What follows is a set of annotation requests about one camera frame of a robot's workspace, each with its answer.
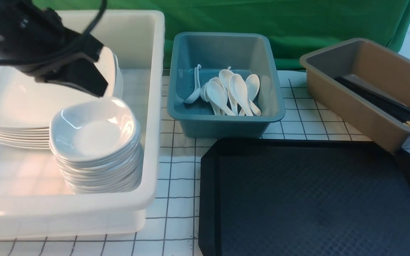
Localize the white spoon centre tall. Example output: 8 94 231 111
229 74 253 116

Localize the teal plastic bin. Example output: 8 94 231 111
167 31 286 138

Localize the black serving tray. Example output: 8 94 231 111
198 138 410 256

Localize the white spoon leaning left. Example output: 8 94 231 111
184 64 201 104

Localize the white spoon back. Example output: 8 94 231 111
219 69 234 88

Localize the stack of white bowls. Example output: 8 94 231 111
49 97 144 194

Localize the white spoon right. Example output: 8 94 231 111
245 74 262 116

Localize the white spoon centre front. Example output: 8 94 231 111
206 81 236 116

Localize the brown plastic bin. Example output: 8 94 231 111
300 38 410 153

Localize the black chopsticks bundle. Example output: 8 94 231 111
335 76 410 127

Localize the green cloth backdrop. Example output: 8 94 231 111
32 0 410 70

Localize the stack of white square plates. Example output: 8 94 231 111
0 46 124 150

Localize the large white plastic tub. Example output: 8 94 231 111
0 10 165 240

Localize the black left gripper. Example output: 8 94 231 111
0 0 108 97

